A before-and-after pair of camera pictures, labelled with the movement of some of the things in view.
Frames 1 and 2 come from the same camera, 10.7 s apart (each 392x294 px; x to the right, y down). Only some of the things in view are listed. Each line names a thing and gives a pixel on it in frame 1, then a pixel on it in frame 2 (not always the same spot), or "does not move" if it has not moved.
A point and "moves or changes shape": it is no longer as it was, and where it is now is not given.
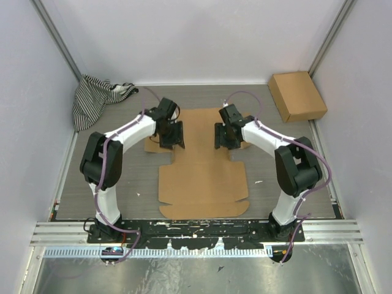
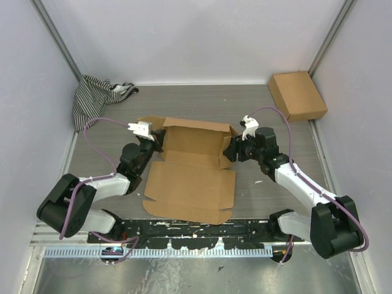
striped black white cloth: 92,95 does not move
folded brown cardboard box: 296,96 does not move
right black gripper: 220,139 -> 240,145
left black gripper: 177,138 -> 160,135
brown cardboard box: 201,182 moves or changes shape
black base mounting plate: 196,234 does not move
